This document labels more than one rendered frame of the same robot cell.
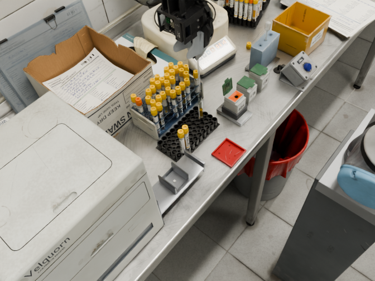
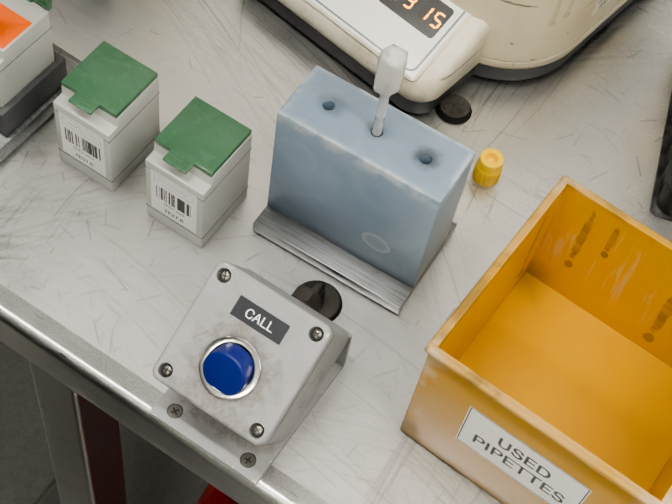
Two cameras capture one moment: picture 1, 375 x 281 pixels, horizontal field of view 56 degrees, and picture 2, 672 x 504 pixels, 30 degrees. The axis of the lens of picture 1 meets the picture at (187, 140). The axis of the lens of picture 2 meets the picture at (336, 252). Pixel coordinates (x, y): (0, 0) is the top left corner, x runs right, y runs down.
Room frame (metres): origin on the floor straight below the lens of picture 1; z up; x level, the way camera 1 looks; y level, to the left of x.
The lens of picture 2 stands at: (0.68, -0.64, 1.50)
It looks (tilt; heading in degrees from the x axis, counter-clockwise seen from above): 58 degrees down; 67
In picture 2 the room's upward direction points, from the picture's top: 12 degrees clockwise
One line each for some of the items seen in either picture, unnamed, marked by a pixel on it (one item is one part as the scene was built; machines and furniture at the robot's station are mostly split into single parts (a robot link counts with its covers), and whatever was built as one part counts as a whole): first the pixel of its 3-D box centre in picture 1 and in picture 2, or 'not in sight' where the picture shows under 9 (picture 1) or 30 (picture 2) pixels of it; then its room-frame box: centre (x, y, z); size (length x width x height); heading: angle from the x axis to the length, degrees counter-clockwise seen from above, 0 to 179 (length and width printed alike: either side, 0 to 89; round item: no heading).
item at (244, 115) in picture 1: (234, 110); (6, 85); (0.66, -0.14, 0.89); 0.09 x 0.05 x 0.04; 43
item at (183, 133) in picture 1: (187, 124); not in sight; (0.59, 0.00, 0.93); 0.17 x 0.09 x 0.11; 134
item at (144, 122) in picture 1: (168, 102); not in sight; (0.70, 0.04, 0.91); 0.20 x 0.10 x 0.07; 134
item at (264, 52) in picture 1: (264, 53); (364, 184); (0.84, -0.27, 0.92); 0.10 x 0.07 x 0.10; 136
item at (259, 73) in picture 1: (258, 77); (198, 172); (0.76, -0.24, 0.91); 0.05 x 0.04 x 0.07; 44
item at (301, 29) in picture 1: (299, 30); (583, 375); (0.93, -0.40, 0.93); 0.13 x 0.13 x 0.10; 41
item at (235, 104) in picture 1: (234, 103); (1, 54); (0.66, -0.14, 0.92); 0.05 x 0.04 x 0.06; 43
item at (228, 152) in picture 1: (229, 152); not in sight; (0.52, -0.11, 0.88); 0.07 x 0.07 x 0.01; 44
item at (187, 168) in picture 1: (168, 186); not in sight; (0.42, 0.06, 0.92); 0.21 x 0.07 x 0.05; 134
